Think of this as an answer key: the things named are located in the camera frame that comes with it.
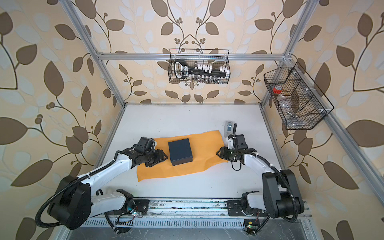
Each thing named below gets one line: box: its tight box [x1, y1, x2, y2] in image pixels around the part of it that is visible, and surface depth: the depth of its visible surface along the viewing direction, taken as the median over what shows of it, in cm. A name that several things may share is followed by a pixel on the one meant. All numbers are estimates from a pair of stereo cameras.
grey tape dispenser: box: [224, 120, 234, 138], surface depth 104 cm
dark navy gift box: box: [168, 138, 194, 167], surface depth 90 cm
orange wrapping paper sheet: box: [137, 130, 229, 182], surface depth 91 cm
